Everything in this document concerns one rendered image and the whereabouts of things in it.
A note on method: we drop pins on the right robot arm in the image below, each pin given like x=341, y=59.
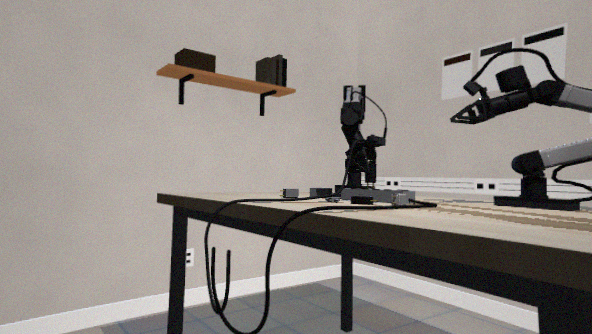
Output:
x=353, y=115

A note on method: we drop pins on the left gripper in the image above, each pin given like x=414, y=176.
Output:
x=483, y=106

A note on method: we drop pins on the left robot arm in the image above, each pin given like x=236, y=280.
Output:
x=532, y=164

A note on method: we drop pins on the black two-pin plug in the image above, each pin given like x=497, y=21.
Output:
x=362, y=200

